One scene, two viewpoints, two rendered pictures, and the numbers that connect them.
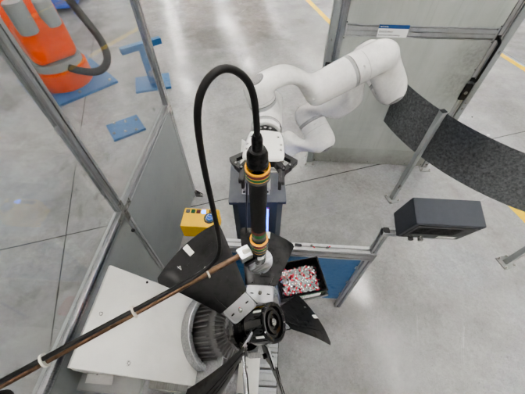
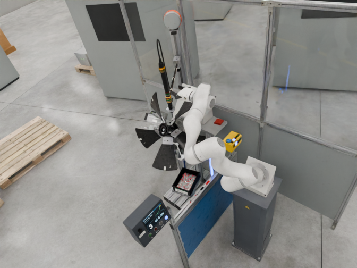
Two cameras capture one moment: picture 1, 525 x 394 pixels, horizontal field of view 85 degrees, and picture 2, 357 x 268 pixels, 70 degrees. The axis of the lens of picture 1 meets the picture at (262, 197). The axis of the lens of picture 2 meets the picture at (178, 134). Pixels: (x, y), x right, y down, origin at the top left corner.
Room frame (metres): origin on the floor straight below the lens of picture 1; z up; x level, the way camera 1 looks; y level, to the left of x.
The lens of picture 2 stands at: (1.51, -1.14, 2.62)
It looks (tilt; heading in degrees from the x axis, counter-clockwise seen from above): 41 degrees down; 135
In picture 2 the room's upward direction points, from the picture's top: 12 degrees counter-clockwise
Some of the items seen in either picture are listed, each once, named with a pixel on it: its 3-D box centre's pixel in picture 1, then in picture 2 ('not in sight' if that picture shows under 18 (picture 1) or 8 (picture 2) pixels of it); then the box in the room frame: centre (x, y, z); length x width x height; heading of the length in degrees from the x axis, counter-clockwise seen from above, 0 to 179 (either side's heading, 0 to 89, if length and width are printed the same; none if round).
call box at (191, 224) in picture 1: (201, 223); (231, 142); (0.71, 0.28, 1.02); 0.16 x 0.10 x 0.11; 86
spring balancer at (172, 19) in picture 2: not in sight; (172, 19); (-0.05, 0.62, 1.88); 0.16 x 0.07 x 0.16; 31
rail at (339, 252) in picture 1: (284, 248); (206, 186); (0.68, -0.12, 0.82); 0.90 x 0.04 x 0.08; 86
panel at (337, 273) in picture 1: (281, 277); (210, 210); (0.68, -0.12, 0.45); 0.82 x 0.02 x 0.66; 86
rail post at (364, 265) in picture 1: (349, 284); (181, 249); (0.65, -0.54, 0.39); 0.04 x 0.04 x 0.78; 86
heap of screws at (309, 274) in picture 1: (299, 281); (186, 182); (0.51, -0.17, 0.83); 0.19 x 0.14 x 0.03; 101
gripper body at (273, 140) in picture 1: (264, 148); (187, 94); (0.53, 0.00, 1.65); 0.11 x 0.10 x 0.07; 176
